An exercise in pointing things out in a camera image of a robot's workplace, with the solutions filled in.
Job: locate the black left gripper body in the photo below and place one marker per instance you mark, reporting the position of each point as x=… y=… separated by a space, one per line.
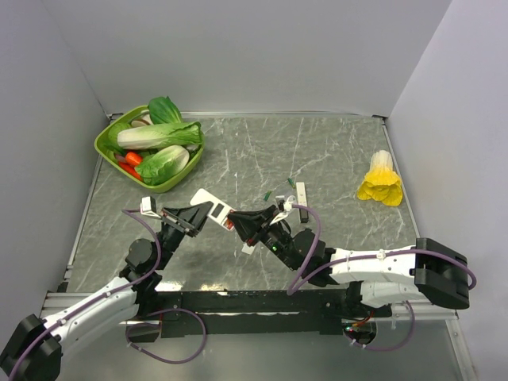
x=171 y=220

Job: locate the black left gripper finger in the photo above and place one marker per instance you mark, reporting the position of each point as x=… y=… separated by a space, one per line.
x=196 y=220
x=182 y=212

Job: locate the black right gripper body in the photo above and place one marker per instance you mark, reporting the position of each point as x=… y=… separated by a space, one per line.
x=276 y=238

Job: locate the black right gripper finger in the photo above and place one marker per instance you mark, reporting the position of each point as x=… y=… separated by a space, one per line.
x=247 y=227
x=257 y=217

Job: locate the red orange battery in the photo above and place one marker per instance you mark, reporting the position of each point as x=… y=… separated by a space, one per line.
x=229 y=224

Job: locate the white red remote control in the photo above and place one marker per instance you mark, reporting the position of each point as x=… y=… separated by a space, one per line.
x=220 y=210

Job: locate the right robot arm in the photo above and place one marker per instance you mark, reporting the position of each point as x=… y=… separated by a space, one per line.
x=425 y=270

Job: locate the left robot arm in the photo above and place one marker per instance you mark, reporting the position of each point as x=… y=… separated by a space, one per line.
x=38 y=346

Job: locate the white battery cover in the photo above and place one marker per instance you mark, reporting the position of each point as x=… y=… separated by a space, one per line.
x=246 y=249

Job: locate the green plastic basket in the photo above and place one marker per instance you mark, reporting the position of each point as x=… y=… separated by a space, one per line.
x=101 y=144

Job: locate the white rectangular stick device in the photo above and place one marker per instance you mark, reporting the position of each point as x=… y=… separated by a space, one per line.
x=302 y=201

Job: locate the small green cabbage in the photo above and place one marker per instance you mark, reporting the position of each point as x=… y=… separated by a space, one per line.
x=162 y=166

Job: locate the long orange carrot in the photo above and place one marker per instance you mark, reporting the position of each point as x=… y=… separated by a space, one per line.
x=130 y=170

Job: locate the short orange carrot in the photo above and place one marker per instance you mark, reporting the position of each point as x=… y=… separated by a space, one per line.
x=133 y=159

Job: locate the large napa cabbage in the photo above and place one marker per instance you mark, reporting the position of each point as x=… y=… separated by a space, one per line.
x=160 y=136

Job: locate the bok choy leaf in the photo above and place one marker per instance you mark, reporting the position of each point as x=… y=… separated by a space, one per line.
x=162 y=110

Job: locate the yellow cabbage toy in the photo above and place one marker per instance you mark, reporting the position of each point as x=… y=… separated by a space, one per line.
x=381 y=183

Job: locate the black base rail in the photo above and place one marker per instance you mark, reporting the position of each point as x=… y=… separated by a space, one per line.
x=173 y=314

